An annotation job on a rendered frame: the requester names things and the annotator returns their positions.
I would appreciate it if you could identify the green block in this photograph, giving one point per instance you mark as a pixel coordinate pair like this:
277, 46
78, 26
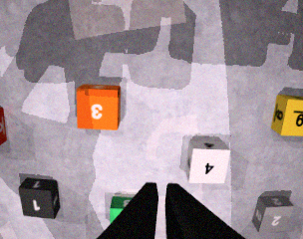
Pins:
117, 205

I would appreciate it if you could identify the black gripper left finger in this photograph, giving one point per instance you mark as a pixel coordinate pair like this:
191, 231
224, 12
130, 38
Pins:
138, 219

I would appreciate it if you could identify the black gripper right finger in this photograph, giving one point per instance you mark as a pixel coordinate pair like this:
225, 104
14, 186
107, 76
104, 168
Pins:
186, 218

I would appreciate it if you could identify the yellow block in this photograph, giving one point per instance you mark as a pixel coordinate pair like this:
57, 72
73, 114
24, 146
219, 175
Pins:
288, 115

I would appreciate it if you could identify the orange block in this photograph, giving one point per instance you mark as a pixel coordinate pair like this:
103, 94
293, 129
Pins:
98, 106

